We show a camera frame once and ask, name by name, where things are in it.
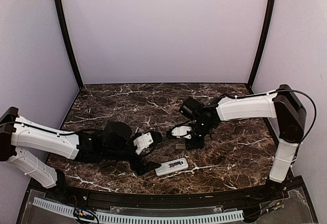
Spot grey battery cover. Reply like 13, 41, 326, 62
175, 144, 186, 150

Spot left black frame post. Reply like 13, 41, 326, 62
54, 0, 84, 89

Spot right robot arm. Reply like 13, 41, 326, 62
170, 84, 310, 201

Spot black frame post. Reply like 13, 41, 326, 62
246, 0, 275, 92
54, 0, 84, 89

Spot white slotted cable duct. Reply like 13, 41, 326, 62
33, 197, 244, 223

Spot black front rail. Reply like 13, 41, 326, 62
67, 185, 282, 209

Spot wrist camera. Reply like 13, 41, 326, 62
166, 126, 192, 139
132, 131, 162, 157

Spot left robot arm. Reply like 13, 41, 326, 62
1, 107, 162, 202

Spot white remote control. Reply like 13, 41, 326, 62
155, 158, 189, 177

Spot right black frame post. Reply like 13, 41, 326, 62
246, 0, 275, 92

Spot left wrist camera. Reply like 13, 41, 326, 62
132, 131, 162, 157

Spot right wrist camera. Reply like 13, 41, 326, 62
166, 126, 192, 139

